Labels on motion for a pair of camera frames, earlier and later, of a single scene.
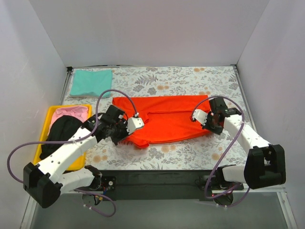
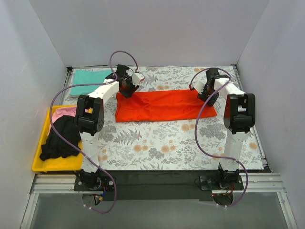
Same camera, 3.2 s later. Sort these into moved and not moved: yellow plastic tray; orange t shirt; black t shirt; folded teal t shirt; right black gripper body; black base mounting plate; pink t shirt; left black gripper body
Moved: left black gripper body; orange t shirt; right black gripper body
Not moved: pink t shirt; yellow plastic tray; folded teal t shirt; black base mounting plate; black t shirt
